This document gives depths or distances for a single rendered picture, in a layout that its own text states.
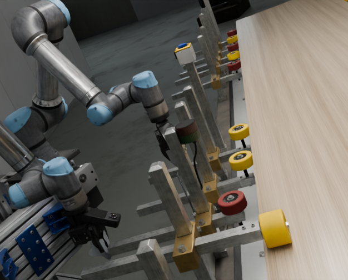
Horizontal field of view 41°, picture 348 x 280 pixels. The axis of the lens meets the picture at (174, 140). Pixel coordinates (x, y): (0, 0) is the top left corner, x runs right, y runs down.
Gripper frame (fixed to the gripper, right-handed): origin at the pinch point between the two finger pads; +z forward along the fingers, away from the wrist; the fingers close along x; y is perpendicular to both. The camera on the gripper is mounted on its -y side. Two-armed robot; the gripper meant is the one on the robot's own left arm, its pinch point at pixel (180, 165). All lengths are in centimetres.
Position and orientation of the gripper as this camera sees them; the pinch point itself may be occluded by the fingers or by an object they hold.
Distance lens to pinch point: 164.4
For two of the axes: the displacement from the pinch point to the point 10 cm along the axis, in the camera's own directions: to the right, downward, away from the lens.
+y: -2.4, -2.7, 9.3
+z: 3.6, 8.7, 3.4
